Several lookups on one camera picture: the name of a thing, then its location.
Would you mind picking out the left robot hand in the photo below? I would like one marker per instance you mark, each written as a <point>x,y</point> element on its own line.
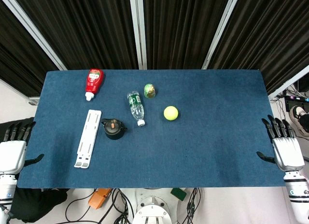
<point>13,152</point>

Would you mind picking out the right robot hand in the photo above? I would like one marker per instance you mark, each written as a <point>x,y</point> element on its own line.
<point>287,151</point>

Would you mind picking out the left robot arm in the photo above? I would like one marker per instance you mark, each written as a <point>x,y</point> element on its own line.
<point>6,187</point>

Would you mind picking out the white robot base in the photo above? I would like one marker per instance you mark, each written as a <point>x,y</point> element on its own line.
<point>154,207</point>

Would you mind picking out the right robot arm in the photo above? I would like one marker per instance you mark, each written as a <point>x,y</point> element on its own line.
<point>297,192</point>

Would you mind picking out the black round lidded cup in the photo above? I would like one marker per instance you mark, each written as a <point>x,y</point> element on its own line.
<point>113,129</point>

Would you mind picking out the black white sneaker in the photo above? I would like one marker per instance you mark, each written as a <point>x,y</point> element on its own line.
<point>299,117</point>

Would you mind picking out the black cloth bag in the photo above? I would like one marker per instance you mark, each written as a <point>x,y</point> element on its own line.
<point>29,204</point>

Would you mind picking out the white folding stand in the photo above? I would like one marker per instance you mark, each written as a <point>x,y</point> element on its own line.
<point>87,138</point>

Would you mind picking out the blue table cloth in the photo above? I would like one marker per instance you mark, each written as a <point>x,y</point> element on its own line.
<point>193,149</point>

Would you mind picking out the orange power strip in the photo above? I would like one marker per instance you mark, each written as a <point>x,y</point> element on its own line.
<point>99,197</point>

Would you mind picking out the red ketchup bottle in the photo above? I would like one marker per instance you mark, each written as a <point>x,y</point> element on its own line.
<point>93,83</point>

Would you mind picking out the green block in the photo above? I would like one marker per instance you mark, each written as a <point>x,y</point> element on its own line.
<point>179,193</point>

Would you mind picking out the yellow tennis ball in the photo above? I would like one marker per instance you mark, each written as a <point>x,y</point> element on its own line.
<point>171,113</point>

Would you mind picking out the clear plastic water bottle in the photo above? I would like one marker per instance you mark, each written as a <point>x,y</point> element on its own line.
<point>136,108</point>

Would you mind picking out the black curtain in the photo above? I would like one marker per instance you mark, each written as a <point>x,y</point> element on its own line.
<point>79,28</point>

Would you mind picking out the small green jar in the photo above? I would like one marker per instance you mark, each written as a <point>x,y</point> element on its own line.
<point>149,90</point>

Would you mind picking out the white frame post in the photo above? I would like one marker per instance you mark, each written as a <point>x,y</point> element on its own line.
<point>138,28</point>
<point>288,82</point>
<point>220,28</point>
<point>31,28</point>

